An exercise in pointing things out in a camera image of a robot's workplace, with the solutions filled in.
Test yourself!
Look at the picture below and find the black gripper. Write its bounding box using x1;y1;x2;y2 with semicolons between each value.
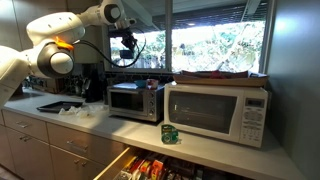
119;29;137;50

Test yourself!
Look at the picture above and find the blue mug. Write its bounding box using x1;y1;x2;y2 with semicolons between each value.
134;80;147;88

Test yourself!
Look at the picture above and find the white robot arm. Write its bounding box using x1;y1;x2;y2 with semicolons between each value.
0;0;136;107

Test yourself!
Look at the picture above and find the red white item on oven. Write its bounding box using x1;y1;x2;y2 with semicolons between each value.
146;79;159;90

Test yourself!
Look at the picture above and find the gray toaster oven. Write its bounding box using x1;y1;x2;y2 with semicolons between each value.
107;83;164;122

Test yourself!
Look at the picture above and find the cardboard tray on microwave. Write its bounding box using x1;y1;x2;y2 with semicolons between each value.
173;70;269;87

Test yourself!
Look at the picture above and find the black baking tray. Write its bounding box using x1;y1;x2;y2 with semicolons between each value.
37;101;82;113

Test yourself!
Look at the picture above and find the black coffee maker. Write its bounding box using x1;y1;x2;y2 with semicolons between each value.
82;64;103;103

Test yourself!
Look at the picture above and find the clear plastic wrapper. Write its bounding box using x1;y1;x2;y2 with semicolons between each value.
58;105;108;118

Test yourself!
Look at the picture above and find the open drawer with clutter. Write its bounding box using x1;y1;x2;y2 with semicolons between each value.
94;147;251;180

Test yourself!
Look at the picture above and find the white microwave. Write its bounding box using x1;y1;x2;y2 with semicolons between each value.
164;83;268;148

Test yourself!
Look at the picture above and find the wooden drawer cabinet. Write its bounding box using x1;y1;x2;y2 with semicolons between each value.
1;110;126;180

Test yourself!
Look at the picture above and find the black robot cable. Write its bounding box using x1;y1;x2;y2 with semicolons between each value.
74;28;147;69

